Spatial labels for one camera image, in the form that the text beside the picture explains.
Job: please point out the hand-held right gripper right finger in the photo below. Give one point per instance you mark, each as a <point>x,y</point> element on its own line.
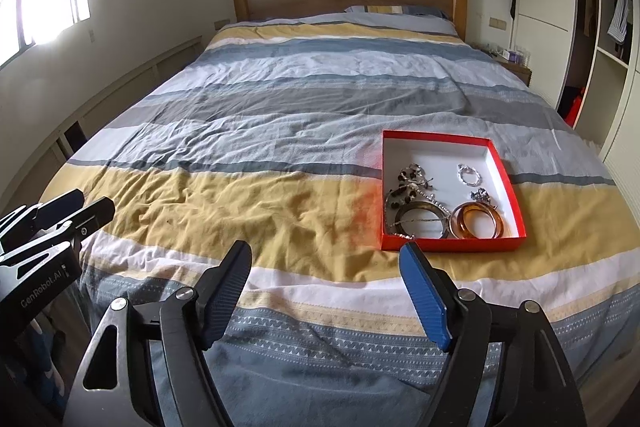
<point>427,297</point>

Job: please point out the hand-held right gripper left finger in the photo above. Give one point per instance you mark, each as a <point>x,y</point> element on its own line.
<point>222,302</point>

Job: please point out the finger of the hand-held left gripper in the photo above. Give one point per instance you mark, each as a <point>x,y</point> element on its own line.
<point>92,216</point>
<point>60,207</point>

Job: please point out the dark grey bangle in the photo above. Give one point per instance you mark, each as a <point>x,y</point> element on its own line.
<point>425,206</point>

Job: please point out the amber bangle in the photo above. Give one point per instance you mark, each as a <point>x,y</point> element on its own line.
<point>495,219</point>

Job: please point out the red cardboard box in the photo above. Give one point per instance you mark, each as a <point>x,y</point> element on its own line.
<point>440,147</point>

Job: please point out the blue printed cloth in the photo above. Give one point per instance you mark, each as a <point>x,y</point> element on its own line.
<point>37,367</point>

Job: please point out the striped duvet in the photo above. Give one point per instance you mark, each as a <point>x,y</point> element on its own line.
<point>275,107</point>

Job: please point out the red item in wardrobe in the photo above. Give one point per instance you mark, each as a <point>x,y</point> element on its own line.
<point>575,104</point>

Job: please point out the wooden nightstand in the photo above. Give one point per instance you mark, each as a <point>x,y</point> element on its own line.
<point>517,69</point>

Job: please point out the small items on nightstand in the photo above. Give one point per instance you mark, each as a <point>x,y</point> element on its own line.
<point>510,54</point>

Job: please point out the striped pillow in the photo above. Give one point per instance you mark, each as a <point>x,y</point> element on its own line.
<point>395,11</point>

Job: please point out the light hanging garment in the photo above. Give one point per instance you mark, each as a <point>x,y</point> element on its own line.
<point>620,12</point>

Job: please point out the white low wall cabinet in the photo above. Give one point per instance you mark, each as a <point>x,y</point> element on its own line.
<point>100,97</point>

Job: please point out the beige wall switch plate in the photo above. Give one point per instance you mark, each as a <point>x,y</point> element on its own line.
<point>497,24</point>
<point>222,25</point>

